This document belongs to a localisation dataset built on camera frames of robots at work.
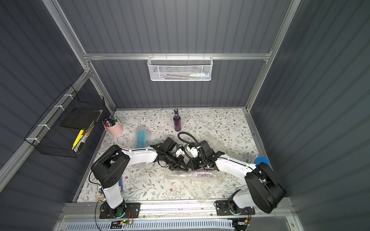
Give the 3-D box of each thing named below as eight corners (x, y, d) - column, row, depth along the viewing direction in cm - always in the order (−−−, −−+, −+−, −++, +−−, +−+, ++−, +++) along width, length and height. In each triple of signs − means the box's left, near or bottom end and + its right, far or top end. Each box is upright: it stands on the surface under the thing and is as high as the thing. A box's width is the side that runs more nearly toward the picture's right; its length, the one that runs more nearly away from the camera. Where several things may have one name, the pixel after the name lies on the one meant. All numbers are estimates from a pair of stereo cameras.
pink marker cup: (109, 136, 106) (100, 124, 95) (113, 127, 111) (105, 115, 101) (121, 136, 106) (113, 124, 95) (124, 127, 111) (117, 115, 101)
